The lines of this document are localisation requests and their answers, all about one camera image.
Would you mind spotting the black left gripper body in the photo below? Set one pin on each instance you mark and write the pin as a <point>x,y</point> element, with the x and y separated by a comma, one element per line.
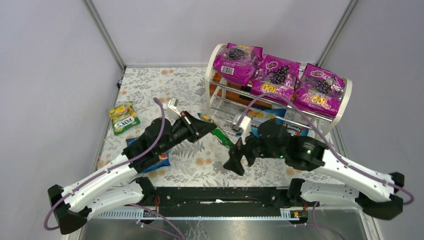
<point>192,128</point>

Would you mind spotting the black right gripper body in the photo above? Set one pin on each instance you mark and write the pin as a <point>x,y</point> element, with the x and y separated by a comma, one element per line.
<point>247,151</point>

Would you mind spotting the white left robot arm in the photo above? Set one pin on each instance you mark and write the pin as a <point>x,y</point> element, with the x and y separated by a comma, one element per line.
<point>75,204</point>

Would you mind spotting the green yellow candy bag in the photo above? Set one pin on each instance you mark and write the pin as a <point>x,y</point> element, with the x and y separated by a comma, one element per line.
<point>123,117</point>

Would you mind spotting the purple grape candy bag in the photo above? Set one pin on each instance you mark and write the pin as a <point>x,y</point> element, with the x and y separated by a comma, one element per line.
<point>278,76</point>
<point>319,91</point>
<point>238,63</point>

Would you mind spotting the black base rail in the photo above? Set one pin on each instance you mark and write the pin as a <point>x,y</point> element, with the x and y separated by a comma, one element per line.
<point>223,202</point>

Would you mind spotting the blue Slendy candy bag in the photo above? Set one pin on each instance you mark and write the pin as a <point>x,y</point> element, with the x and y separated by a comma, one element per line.
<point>295,130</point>
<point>259,115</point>
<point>153,163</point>

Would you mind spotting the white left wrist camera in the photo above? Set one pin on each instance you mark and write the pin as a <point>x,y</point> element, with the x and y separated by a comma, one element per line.
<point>172,109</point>

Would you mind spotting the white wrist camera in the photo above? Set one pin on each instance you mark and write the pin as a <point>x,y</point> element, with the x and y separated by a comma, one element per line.
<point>172,109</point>
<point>242,125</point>

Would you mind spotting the green Fox's candy bag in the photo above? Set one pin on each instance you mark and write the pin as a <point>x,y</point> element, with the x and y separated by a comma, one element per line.
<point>218,133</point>

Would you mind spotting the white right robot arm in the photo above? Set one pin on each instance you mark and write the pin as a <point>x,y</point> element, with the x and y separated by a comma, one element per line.
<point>371,191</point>

